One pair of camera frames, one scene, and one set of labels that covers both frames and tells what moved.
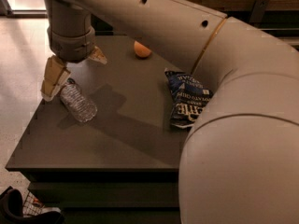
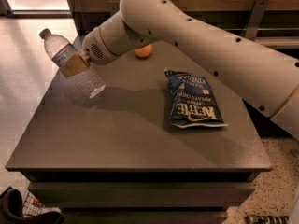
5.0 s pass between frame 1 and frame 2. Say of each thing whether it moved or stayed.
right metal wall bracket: stayed
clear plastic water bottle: moved
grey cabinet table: stayed
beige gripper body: moved
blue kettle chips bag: stayed
